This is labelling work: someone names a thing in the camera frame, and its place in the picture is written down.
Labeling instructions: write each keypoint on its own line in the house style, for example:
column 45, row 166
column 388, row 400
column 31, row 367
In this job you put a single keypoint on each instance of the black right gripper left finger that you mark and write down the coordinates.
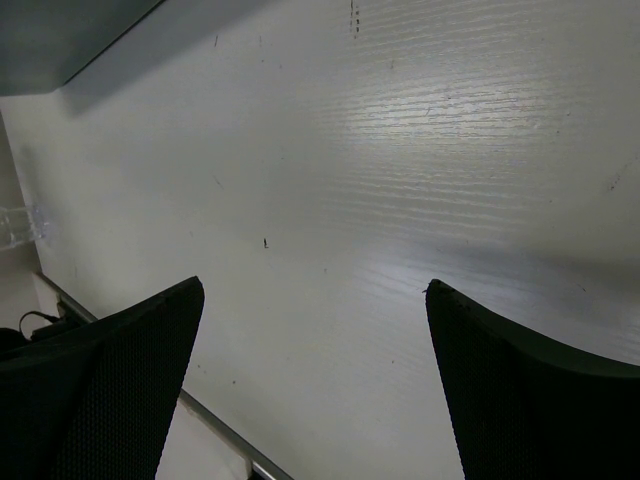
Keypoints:
column 96, row 401

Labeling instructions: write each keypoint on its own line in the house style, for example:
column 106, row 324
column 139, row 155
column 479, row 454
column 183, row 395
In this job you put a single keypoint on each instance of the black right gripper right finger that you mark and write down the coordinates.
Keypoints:
column 525, row 406

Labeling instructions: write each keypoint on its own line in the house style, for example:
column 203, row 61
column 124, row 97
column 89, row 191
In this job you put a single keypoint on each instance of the grey plastic bin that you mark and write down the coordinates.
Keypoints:
column 45, row 43

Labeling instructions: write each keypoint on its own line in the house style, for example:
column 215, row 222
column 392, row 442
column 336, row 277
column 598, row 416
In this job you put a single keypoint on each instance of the clear glass cup lower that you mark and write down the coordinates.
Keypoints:
column 20, row 226

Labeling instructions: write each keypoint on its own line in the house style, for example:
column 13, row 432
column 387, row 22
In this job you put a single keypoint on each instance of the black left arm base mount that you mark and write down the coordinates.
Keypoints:
column 35, row 330

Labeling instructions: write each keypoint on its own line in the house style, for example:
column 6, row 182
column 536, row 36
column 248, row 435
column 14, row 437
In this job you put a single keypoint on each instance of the aluminium table edge rail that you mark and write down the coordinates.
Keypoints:
column 261, row 467

